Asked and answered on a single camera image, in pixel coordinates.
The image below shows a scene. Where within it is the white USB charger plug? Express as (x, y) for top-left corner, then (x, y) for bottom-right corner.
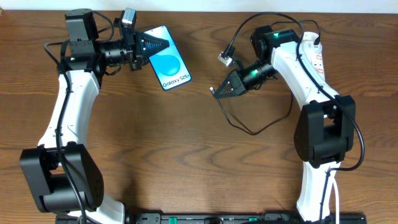
(301, 32), (322, 54)

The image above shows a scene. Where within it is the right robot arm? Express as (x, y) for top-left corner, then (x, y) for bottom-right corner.
(210, 26), (356, 223)

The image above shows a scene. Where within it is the black camera cable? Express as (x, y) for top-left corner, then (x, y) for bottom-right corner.
(228, 11), (366, 223)
(44, 11), (115, 224)

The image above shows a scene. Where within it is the blue Galaxy smartphone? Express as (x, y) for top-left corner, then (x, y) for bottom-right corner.
(145, 26), (192, 91)

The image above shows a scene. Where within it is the black left camera cable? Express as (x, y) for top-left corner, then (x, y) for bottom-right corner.
(44, 11), (115, 224)

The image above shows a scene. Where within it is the black USB charging cable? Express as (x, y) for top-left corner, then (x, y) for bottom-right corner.
(210, 19), (322, 136)

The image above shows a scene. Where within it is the white power strip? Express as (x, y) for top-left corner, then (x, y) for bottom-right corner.
(305, 52), (325, 79)

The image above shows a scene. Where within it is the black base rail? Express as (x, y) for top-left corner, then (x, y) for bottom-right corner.
(55, 212), (368, 224)

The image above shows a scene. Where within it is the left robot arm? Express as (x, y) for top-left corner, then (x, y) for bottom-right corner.
(20, 8), (169, 223)

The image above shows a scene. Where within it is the black right camera cable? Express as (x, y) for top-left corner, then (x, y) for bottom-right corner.
(228, 11), (366, 223)

